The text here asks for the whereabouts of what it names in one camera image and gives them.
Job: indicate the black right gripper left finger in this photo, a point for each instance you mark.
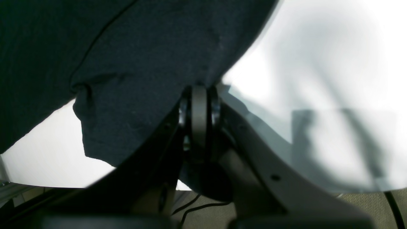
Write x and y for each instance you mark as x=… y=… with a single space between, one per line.
x=139 y=193

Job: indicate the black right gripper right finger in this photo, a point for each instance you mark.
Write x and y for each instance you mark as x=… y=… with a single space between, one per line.
x=266 y=192

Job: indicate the black T-shirt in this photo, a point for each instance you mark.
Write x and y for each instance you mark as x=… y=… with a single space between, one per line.
x=124 y=62

